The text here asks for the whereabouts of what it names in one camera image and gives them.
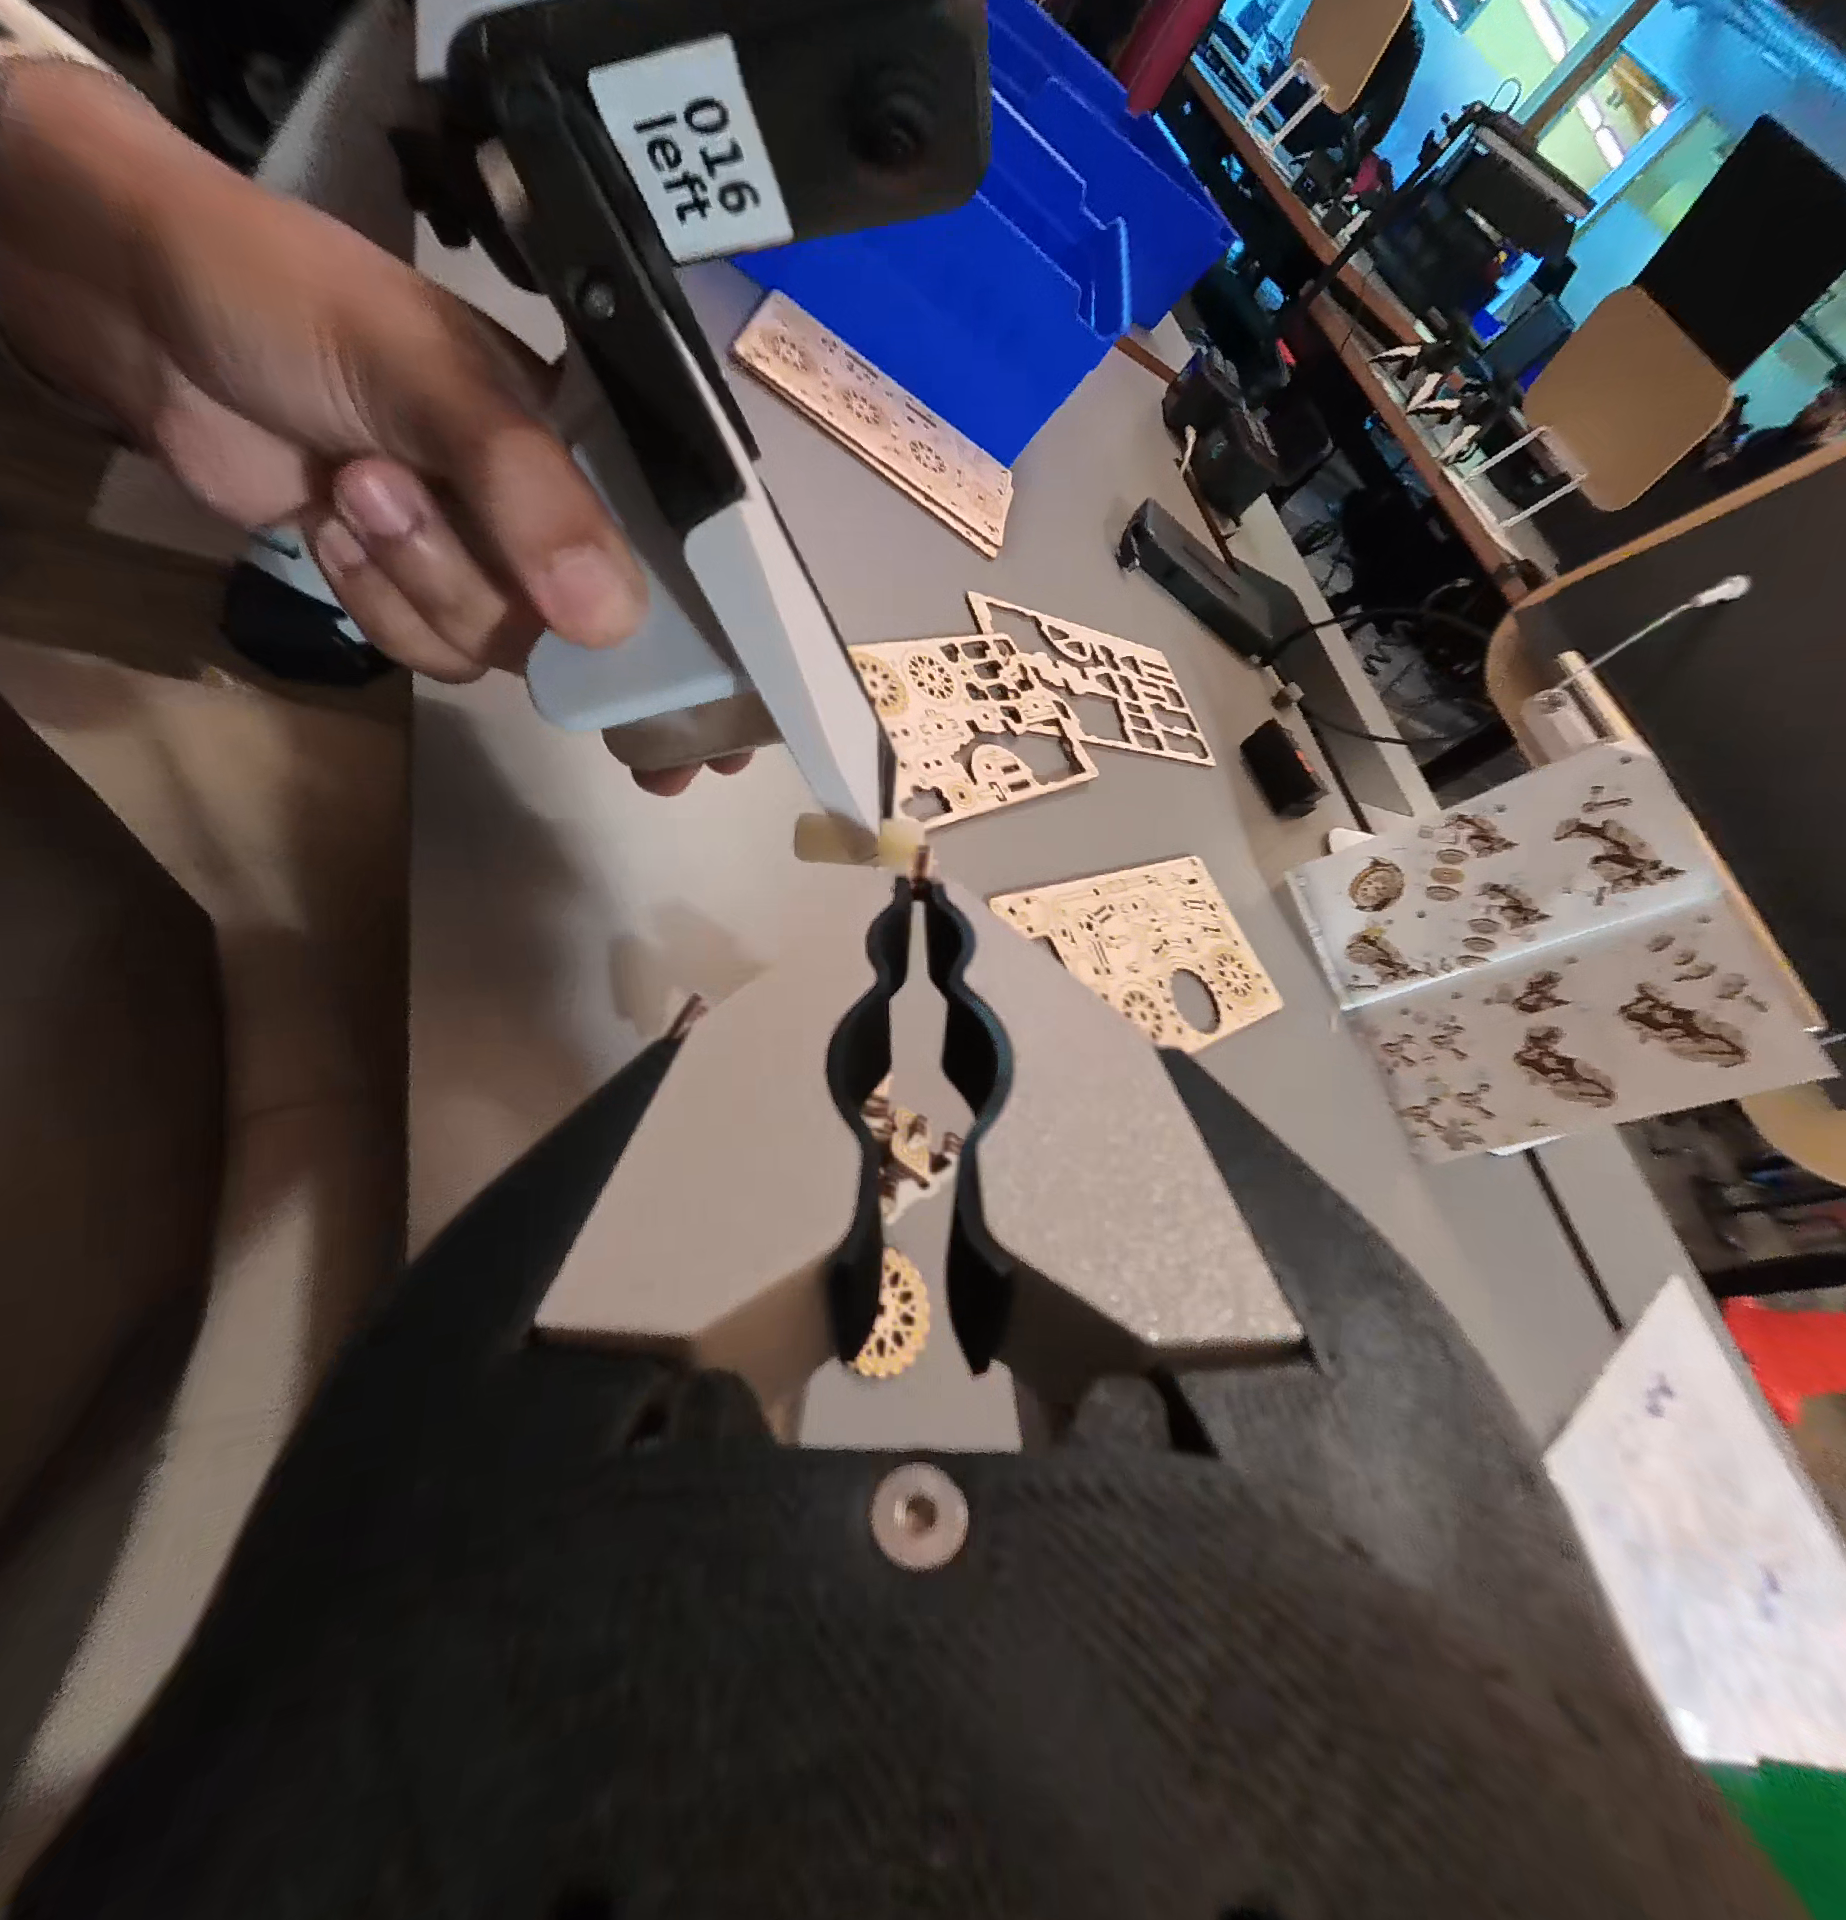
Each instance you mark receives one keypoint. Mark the wooden puzzle sheet round hole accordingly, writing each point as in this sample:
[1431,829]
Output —
[1104,945]

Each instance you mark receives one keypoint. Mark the grey desk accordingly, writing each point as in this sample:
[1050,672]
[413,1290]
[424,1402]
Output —
[863,580]

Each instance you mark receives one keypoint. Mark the wooden puzzle sheet mostly emptied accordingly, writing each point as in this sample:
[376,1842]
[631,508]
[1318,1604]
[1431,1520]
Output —
[1015,626]

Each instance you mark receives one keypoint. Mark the light plywood chair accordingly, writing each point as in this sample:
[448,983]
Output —
[1631,394]

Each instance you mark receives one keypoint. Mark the white wax piece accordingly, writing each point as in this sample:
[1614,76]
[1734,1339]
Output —
[826,840]

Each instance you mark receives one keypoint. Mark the wooden puzzle sheet with wheels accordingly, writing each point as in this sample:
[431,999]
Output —
[922,752]

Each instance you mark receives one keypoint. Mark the white paper sheet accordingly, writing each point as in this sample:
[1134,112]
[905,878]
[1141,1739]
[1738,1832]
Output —
[1718,1560]

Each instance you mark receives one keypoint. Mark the person's left hand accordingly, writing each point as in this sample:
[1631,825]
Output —
[267,330]

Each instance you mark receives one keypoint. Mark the black power adapter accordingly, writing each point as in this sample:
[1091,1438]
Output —
[1202,580]

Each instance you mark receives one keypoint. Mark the small wooden gear assembly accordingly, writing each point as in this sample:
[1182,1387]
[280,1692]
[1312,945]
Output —
[905,1152]

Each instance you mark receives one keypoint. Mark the red plastic object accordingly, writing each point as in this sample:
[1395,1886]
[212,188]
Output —
[1820,1349]

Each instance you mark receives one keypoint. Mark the green plastic bin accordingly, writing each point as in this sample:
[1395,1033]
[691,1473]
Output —
[1820,1853]

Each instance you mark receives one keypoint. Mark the black plywood chair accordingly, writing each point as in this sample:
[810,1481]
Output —
[1747,672]

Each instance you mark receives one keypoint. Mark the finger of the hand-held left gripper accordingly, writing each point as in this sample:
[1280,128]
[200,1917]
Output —
[656,686]
[810,644]

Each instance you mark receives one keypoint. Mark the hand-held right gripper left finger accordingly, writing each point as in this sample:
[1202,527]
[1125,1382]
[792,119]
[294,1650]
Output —
[716,1183]

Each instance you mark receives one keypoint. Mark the illustrated instruction booklet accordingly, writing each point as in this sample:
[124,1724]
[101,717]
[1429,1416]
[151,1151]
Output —
[1554,933]

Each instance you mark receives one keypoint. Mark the blue plastic bin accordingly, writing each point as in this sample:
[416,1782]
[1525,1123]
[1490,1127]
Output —
[999,286]

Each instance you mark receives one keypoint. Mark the small black device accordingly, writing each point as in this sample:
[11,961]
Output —
[1280,768]

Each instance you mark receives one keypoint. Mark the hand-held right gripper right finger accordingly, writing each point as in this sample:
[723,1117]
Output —
[1119,1202]

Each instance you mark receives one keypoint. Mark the uncut wooden puzzle sheet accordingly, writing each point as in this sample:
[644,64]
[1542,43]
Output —
[878,421]

